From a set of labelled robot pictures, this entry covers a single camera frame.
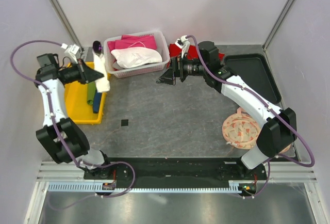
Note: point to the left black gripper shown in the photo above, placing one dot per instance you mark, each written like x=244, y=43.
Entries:
x=86, y=74

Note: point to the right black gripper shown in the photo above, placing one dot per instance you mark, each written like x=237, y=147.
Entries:
x=168, y=77

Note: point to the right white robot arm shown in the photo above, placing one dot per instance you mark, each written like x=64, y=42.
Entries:
x=226, y=82

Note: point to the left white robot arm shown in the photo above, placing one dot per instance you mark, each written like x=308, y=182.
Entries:
x=63, y=140

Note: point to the red folded cloth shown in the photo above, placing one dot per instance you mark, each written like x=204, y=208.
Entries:
x=175, y=51

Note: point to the yellow plastic tray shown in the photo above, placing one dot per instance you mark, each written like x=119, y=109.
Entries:
x=78, y=110

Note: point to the white plastic basket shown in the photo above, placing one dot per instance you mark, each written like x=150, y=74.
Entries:
x=162, y=49

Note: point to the white cloth in basket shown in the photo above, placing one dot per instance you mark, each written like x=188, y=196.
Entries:
x=135, y=56

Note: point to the pink cloth in basket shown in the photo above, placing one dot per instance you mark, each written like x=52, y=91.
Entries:
x=128, y=41

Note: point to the small black square marker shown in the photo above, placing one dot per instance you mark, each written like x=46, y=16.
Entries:
x=124, y=122

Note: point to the black plastic tray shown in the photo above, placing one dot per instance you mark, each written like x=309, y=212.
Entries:
x=254, y=70

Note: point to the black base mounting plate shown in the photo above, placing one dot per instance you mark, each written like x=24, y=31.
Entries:
x=176, y=172

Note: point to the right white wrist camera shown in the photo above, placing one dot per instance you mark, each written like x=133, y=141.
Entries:
x=184, y=44

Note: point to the grey slotted cable duct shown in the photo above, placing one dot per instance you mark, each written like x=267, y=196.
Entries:
x=112, y=187

